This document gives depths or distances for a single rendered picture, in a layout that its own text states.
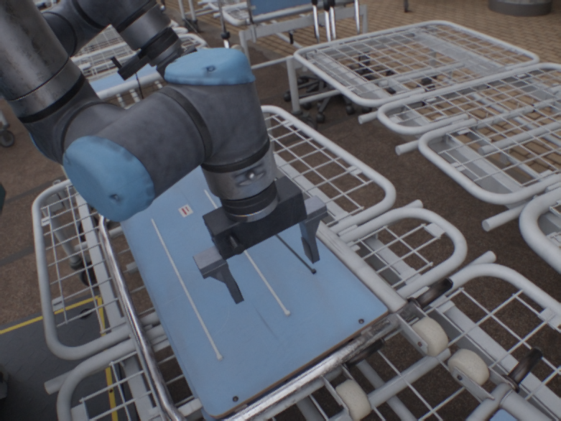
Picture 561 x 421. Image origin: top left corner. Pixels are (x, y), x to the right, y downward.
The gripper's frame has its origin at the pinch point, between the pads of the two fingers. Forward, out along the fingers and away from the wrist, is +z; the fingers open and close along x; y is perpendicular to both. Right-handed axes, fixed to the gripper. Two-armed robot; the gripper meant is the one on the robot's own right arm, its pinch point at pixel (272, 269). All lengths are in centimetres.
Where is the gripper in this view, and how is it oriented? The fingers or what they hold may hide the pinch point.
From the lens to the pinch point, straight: 67.1
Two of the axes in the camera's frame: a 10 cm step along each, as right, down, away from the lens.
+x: 8.7, -4.3, 2.3
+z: 2.0, 7.4, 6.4
